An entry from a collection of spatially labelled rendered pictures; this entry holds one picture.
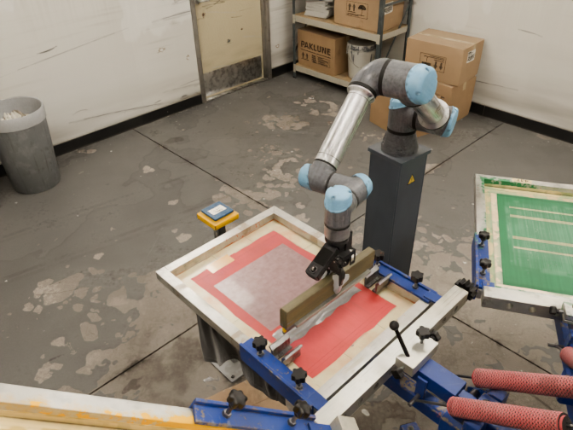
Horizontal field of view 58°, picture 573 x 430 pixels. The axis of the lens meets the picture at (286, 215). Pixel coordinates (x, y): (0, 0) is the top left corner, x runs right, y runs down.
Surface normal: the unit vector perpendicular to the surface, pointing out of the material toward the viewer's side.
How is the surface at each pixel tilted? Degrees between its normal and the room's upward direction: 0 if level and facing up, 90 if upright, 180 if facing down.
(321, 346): 0
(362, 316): 0
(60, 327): 0
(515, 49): 90
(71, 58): 90
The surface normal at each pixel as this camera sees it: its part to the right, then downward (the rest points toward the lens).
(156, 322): -0.02, -0.82
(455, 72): -0.65, 0.45
